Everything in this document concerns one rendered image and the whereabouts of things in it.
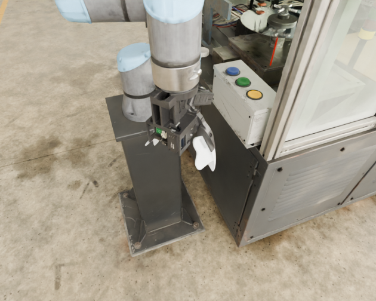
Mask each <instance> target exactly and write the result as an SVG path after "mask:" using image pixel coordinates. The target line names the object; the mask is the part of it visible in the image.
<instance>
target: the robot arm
mask: <svg viewBox="0 0 376 301"><path fill-rule="evenodd" d="M55 2H56V6H57V8H58V10H59V12H60V13H61V15H62V16H63V17H64V18H65V19H66V20H67V21H69V22H77V23H89V24H92V23H105V22H147V30H148V36H149V44H147V43H143V42H141V43H135V44H131V45H128V46H126V47H124V48H123V49H121V50H120V51H119V53H118V55H117V63H118V71H119V74H120V78H121V83H122V88H123V92H124V96H123V101H122V111H123V114H124V116H125V117H126V118H128V119H129V120H132V121H135V122H146V128H147V135H148V139H149V141H148V142H147V143H146V144H145V146H147V145H148V144H149V143H150V142H151V141H153V144H154V145H155V146H156V145H157V144H158V143H159V142H160V141H162V144H163V145H166V146H167V147H168V150H169V151H171V152H174V153H177V152H178V151H179V156H181V155H182V153H183V152H184V151H185V150H186V149H187V148H188V146H189V145H190V139H191V138H192V137H193V134H195V133H196V134H197V137H195V138H194V139H193V147H194V148H195V151H196V159H195V166H196V168H197V169H198V170H201V169H203V168H204V167H205V166H206V165H207V164H208V166H209V168H210V169H211V171H214V169H215V142H214V136H213V133H212V131H211V129H210V127H209V125H208V124H207V123H206V122H205V120H204V117H203V115H202V114H201V113H200V111H199V109H198V108H195V106H200V105H210V104H211V102H212V99H213V96H214V93H212V92H210V91H209V90H208V89H206V88H205V87H198V82H199V75H200V74H201V73H202V70H201V69H200V66H201V35H202V7H203V6H204V0H55ZM150 125H152V126H153V127H154V131H153V134H152V135H150V131H149V126H150ZM196 131H197V132H196Z"/></svg>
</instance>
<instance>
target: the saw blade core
mask: <svg viewBox="0 0 376 301"><path fill-rule="evenodd" d="M292 9H294V8H292ZM278 10H280V8H278V9H275V10H273V9H272V8H271V7H261V8H254V9H251V10H248V11H246V12H244V13H243V14H242V15H241V23H242V24H243V25H244V26H245V27H247V28H248V29H250V30H253V31H254V32H257V33H259V34H263V35H266V36H271V37H273V36H274V37H275V38H277V37H278V38H286V39H293V37H294V33H295V30H296V27H297V23H298V19H299V16H300V13H301V10H298V9H295V10H297V12H296V13H294V12H291V11H288V13H289V14H290V15H292V16H294V17H296V18H297V22H296V24H295V25H292V26H278V25H275V24H272V23H270V22H269V21H268V18H269V15H271V14H276V13H278Z"/></svg>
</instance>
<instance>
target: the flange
mask: <svg viewBox="0 0 376 301"><path fill-rule="evenodd" d="M268 21H269V22H270V23H272V24H275V25H278V26H292V25H295V24H296V22H297V18H296V17H294V16H292V15H290V14H289V13H288V14H287V15H281V14H280V13H276V14H271V15H269V18H268Z"/></svg>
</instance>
